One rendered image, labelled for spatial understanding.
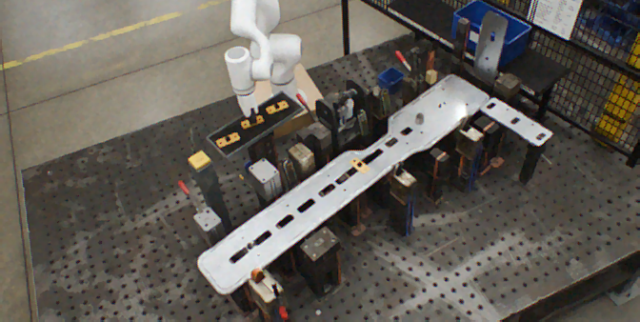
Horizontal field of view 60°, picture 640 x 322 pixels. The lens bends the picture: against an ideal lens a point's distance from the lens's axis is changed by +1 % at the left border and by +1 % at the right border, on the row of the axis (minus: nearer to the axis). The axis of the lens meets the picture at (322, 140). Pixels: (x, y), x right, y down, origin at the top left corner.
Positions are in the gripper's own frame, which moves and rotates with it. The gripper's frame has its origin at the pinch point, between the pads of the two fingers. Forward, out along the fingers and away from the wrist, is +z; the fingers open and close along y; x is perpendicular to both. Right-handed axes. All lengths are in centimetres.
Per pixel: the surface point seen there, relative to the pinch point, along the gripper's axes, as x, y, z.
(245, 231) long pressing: -18.0, 34.4, 18.8
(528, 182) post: 103, 48, 48
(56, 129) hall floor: -102, -170, 118
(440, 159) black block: 62, 38, 20
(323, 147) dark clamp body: 23.1, 13.2, 16.4
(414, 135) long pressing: 59, 23, 19
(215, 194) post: -22.7, 10.7, 22.7
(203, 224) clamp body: -30.8, 28.9, 12.8
